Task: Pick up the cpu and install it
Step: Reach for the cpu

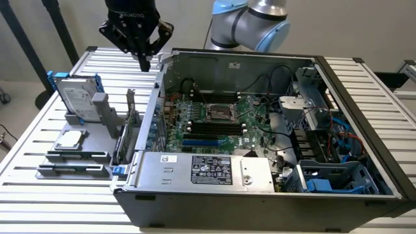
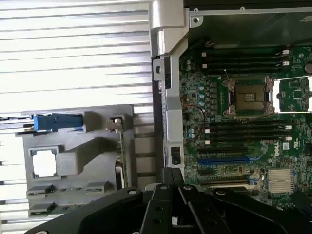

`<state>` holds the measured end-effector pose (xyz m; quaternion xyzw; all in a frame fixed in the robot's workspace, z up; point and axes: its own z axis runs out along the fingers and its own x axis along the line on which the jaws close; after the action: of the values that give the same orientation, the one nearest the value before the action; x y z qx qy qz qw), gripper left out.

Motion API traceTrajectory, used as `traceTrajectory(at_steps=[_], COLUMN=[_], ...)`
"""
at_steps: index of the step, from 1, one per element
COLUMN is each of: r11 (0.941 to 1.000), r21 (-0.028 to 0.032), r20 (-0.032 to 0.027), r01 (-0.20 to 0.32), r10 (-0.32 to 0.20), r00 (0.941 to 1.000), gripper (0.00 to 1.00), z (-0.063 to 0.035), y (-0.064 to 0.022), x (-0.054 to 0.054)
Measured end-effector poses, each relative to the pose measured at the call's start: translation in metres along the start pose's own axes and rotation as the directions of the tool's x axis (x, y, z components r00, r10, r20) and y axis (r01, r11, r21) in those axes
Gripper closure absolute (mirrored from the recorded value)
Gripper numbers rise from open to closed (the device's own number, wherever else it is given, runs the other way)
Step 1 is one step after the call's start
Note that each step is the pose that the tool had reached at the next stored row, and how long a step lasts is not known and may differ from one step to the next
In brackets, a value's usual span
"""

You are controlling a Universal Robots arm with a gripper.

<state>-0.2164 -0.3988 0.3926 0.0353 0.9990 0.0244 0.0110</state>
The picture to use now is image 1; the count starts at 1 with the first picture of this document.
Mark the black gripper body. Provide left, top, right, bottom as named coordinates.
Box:
left=104, top=0, right=161, bottom=54

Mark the CPU socket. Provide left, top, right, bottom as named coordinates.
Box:
left=203, top=103, right=239, bottom=122

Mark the silver CPU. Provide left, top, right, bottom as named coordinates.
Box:
left=53, top=130, right=89, bottom=150

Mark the black stand pole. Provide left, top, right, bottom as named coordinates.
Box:
left=0, top=0, right=80, bottom=111

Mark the graphics card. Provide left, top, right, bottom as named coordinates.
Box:
left=112, top=88, right=137, bottom=164

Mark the grey parts rack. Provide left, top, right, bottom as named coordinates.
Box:
left=35, top=92, right=144, bottom=181

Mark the black expansion slot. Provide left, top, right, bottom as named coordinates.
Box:
left=183, top=134, right=223, bottom=141

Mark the blue expansion slot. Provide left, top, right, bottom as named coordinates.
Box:
left=181, top=139, right=220, bottom=147

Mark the green motherboard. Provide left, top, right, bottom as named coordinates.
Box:
left=161, top=94, right=281, bottom=157

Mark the metal disk bay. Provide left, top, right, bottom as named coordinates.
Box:
left=279, top=66, right=343, bottom=134

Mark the silver power supply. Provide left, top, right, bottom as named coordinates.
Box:
left=133, top=152, right=281, bottom=194

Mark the black front fan shroud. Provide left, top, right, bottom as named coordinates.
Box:
left=289, top=128, right=343, bottom=162

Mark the open black PC case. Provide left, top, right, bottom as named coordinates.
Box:
left=112, top=47, right=412, bottom=229

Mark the grey blue drive cage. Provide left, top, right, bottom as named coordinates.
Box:
left=296, top=159, right=381, bottom=196

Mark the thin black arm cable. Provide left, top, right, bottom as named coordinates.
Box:
left=204, top=19, right=215, bottom=50

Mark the hard disk in blue bracket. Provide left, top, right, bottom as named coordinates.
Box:
left=48, top=71, right=105, bottom=125

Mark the black power wire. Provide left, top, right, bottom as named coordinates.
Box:
left=245, top=65, right=295, bottom=95

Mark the blue wire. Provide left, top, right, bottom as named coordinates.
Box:
left=331, top=116, right=363, bottom=163

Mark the red wire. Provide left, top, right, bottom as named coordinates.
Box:
left=327, top=114, right=368, bottom=155

